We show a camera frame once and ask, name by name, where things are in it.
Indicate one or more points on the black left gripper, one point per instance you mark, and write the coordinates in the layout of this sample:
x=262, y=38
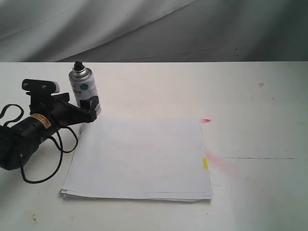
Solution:
x=58, y=110

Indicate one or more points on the white spray paint can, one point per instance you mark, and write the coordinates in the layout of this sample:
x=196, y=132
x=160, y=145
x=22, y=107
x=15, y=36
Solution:
x=82, y=82

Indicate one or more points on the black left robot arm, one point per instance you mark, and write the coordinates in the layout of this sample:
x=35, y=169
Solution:
x=19, y=142

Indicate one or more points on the white paper stack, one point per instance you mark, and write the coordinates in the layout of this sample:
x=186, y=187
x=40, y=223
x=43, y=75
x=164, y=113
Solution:
x=154, y=159

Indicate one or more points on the white backdrop cloth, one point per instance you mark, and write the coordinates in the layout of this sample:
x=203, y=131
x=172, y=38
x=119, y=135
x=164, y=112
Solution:
x=153, y=30

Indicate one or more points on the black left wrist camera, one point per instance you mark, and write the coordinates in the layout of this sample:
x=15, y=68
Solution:
x=40, y=86

